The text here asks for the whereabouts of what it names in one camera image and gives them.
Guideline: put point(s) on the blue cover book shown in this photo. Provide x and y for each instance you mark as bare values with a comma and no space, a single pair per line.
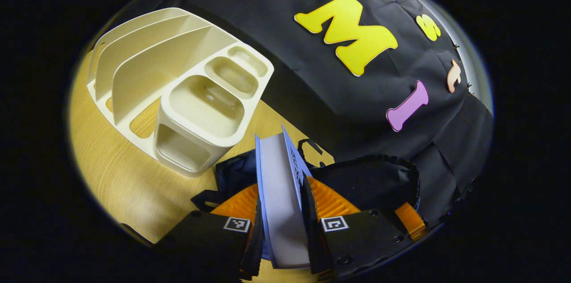
281,193

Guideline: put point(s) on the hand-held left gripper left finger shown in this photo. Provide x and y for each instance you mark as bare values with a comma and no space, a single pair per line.
254,251

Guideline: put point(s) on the black backdrop cloth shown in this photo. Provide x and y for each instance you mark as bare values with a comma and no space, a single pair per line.
290,77

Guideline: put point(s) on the blue schoolbag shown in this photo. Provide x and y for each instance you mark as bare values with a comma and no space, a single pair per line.
370,180

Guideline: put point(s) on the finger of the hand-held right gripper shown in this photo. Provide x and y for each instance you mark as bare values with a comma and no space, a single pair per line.
410,222

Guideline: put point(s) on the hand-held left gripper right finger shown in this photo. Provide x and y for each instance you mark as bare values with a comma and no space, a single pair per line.
319,247

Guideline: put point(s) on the cream plastic bookshelf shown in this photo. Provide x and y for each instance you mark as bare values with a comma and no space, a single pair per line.
200,109

